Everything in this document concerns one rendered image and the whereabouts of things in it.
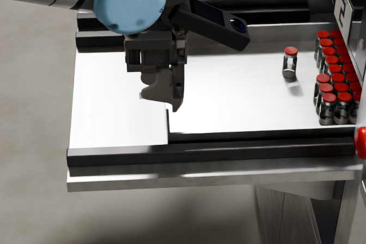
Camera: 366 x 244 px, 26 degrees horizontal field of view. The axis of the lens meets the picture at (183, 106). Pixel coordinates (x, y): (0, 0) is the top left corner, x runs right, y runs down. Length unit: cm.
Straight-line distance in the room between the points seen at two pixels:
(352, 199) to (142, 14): 49
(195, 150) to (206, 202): 117
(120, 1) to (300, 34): 60
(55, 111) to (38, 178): 30
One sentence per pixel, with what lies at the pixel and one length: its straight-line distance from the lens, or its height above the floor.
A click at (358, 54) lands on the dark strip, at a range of 109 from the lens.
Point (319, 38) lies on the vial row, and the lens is 128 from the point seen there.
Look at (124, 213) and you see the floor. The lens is 224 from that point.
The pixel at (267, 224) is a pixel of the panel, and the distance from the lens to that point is 199.
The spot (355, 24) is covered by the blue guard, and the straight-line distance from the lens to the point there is 111.
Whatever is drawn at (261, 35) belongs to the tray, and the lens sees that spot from 132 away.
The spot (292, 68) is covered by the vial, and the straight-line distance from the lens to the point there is 125.
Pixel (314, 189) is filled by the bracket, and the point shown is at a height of 75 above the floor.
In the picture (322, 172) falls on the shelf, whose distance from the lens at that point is 111.
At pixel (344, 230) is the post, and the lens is 122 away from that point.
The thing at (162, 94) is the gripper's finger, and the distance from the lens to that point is 110.
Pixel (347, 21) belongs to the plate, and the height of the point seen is 102.
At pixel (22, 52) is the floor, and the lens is 286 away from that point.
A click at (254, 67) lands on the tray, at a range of 127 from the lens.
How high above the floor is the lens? 165
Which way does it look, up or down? 40 degrees down
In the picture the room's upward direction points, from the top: straight up
